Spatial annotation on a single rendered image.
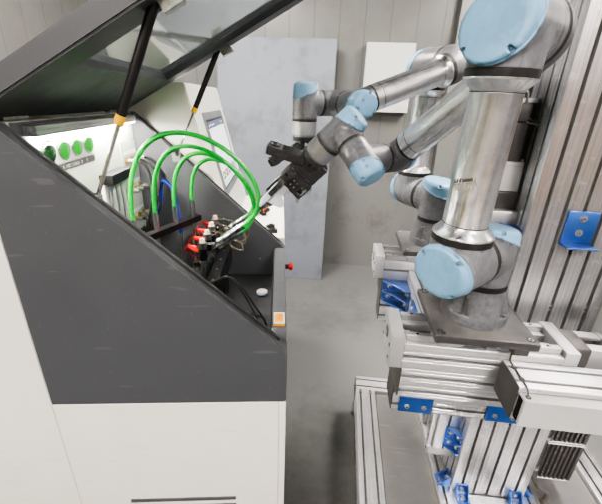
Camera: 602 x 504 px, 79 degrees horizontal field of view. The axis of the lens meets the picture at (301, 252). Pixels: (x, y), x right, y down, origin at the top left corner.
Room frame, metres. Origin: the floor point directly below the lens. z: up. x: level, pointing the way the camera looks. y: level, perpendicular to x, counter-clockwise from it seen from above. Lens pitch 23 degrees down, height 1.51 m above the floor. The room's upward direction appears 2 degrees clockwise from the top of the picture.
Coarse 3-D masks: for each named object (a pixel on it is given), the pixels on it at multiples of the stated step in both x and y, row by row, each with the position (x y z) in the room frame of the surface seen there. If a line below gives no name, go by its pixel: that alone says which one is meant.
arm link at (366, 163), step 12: (348, 144) 0.91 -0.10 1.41; (360, 144) 0.90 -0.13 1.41; (372, 144) 0.94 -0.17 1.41; (348, 156) 0.90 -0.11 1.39; (360, 156) 0.88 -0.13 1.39; (372, 156) 0.88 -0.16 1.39; (384, 156) 0.91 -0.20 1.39; (348, 168) 0.91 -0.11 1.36; (360, 168) 0.87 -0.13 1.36; (372, 168) 0.86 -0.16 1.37; (384, 168) 0.89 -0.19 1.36; (360, 180) 0.87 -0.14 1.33; (372, 180) 0.89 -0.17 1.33
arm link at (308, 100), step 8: (296, 88) 1.16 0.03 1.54; (304, 88) 1.15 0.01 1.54; (312, 88) 1.15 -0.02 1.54; (296, 96) 1.16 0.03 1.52; (304, 96) 1.14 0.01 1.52; (312, 96) 1.15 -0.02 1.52; (320, 96) 1.17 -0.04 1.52; (296, 104) 1.15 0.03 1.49; (304, 104) 1.15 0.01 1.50; (312, 104) 1.15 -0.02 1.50; (320, 104) 1.16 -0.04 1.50; (296, 112) 1.15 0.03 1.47; (304, 112) 1.14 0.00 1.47; (312, 112) 1.15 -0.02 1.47; (320, 112) 1.18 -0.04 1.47; (296, 120) 1.15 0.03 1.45; (304, 120) 1.15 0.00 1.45; (312, 120) 1.15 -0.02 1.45
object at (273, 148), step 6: (270, 144) 1.01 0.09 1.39; (276, 144) 1.01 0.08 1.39; (282, 144) 1.03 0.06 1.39; (270, 150) 1.00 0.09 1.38; (276, 150) 0.99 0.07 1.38; (282, 150) 0.99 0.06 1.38; (288, 150) 1.00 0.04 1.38; (294, 150) 1.01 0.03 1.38; (300, 150) 1.02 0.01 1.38; (276, 156) 1.00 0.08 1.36; (282, 156) 0.99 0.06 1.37; (288, 156) 0.99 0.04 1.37; (294, 156) 0.99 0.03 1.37; (300, 156) 0.99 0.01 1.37; (294, 162) 0.99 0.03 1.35; (300, 162) 0.99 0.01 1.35
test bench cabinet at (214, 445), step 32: (64, 416) 0.67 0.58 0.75; (96, 416) 0.68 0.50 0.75; (128, 416) 0.68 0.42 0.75; (160, 416) 0.69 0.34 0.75; (192, 416) 0.69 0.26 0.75; (224, 416) 0.70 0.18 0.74; (256, 416) 0.71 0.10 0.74; (96, 448) 0.68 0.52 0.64; (128, 448) 0.68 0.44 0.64; (160, 448) 0.69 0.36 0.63; (192, 448) 0.69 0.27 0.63; (224, 448) 0.70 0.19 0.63; (256, 448) 0.71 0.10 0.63; (96, 480) 0.68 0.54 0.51; (128, 480) 0.68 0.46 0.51; (160, 480) 0.69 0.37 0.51; (192, 480) 0.69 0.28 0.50; (224, 480) 0.70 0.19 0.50; (256, 480) 0.71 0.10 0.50
